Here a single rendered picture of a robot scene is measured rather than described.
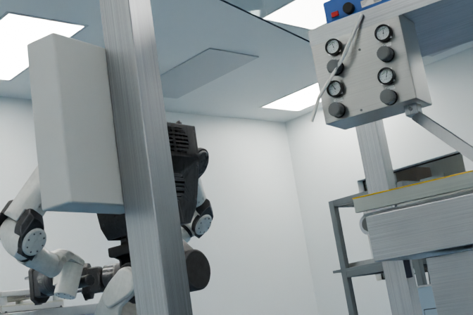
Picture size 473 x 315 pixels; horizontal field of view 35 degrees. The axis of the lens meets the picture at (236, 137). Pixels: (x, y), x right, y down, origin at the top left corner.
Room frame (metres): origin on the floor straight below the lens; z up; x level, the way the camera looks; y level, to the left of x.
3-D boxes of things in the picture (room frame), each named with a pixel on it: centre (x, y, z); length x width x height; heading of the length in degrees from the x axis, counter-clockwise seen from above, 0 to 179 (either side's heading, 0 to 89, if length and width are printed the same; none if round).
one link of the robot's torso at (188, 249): (2.16, 0.27, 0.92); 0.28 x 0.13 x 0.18; 53
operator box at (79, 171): (1.13, 0.23, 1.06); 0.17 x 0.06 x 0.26; 149
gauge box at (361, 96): (1.64, -0.32, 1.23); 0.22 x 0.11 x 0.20; 59
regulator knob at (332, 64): (1.62, -0.24, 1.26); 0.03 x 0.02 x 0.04; 59
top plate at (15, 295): (2.60, 0.85, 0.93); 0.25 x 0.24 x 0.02; 143
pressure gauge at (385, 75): (1.56, -0.34, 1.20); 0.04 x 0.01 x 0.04; 59
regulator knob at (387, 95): (1.56, -0.34, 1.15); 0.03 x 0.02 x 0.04; 59
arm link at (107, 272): (2.56, 0.53, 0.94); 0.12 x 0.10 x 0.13; 85
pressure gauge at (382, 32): (1.56, -0.35, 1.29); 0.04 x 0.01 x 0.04; 59
